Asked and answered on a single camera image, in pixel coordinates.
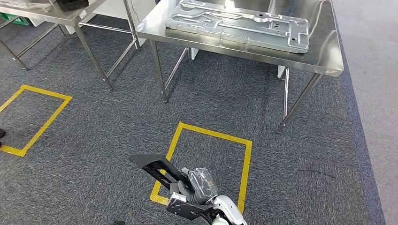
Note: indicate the stainless steel workbench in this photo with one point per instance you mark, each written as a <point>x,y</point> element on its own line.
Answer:
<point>323,46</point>

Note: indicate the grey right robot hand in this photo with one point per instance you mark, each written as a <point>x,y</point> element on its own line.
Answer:
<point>202,184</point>

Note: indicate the clear plastic wrap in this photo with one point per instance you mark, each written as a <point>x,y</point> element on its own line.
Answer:
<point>21,3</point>

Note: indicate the green crate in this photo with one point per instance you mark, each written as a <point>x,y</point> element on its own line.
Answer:
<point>12,18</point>

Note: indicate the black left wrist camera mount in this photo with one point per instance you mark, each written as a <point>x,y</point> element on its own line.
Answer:
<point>118,223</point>

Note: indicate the stamped silver metal panel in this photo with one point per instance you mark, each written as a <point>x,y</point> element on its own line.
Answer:
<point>233,28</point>

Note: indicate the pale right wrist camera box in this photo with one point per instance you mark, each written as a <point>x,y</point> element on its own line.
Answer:
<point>183,208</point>

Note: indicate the stainless steel side table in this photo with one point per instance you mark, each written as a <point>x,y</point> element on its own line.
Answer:
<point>46,15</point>

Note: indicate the black box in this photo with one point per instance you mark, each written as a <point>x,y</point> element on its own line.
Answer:
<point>71,4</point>

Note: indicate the black plastic plate frame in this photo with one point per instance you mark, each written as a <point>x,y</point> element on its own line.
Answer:
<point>149,161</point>

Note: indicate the yellow floor tape square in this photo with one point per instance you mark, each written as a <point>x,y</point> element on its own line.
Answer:
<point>46,93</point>

